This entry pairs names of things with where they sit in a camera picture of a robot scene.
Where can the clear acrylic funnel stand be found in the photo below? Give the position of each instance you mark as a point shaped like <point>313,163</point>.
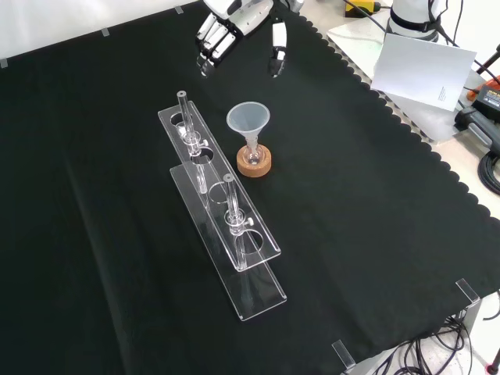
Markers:
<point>258,301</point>

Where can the clear plastic weighing funnel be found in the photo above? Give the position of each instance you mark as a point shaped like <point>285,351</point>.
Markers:
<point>248,117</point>

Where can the black tripod leg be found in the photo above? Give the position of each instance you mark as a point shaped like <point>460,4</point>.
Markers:
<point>486,64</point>

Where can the white paper card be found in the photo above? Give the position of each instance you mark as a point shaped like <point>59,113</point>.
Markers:
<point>422,70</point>

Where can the yellow stop button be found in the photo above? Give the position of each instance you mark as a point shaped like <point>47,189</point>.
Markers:
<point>361,8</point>

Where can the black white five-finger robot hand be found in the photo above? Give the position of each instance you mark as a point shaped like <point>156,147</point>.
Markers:
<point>238,15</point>

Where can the black orange power tool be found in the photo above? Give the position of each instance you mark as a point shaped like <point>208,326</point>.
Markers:
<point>488,95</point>

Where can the black bench cloth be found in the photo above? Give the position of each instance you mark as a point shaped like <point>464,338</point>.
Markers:
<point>117,195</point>

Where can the small round-bottom glass flask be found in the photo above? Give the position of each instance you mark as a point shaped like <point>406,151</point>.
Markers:
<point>253,158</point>

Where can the pale grey base board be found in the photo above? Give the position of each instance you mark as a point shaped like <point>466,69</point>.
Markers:
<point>429,121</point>

